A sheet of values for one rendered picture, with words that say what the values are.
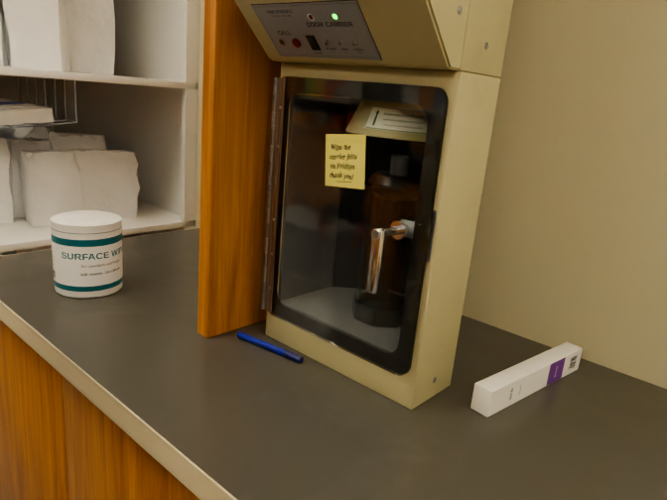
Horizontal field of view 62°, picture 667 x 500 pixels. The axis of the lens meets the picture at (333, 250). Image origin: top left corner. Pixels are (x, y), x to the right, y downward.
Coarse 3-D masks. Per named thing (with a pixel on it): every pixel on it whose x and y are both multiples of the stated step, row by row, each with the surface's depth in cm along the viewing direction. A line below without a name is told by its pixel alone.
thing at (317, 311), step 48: (288, 96) 85; (336, 96) 79; (384, 96) 73; (432, 96) 68; (288, 144) 87; (384, 144) 74; (432, 144) 69; (288, 192) 88; (336, 192) 81; (384, 192) 76; (432, 192) 71; (288, 240) 90; (336, 240) 83; (288, 288) 92; (336, 288) 84; (384, 288) 78; (336, 336) 86; (384, 336) 79
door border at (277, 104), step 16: (272, 128) 88; (272, 144) 89; (272, 176) 90; (272, 192) 91; (272, 208) 92; (272, 224) 92; (272, 240) 93; (272, 256) 93; (272, 272) 94; (272, 288) 95
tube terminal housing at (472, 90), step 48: (480, 0) 66; (480, 48) 69; (480, 96) 72; (480, 144) 75; (480, 192) 79; (432, 288) 75; (288, 336) 96; (432, 336) 79; (384, 384) 82; (432, 384) 83
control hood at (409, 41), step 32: (256, 0) 75; (288, 0) 71; (320, 0) 68; (384, 0) 62; (416, 0) 59; (448, 0) 61; (256, 32) 81; (384, 32) 66; (416, 32) 63; (448, 32) 63; (352, 64) 76; (384, 64) 71; (416, 64) 68; (448, 64) 65
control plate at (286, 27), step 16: (336, 0) 66; (352, 0) 65; (272, 16) 75; (288, 16) 73; (304, 16) 72; (320, 16) 70; (352, 16) 67; (272, 32) 78; (288, 32) 76; (304, 32) 74; (320, 32) 72; (336, 32) 71; (352, 32) 69; (368, 32) 67; (288, 48) 79; (304, 48) 77; (336, 48) 73; (352, 48) 71; (368, 48) 70
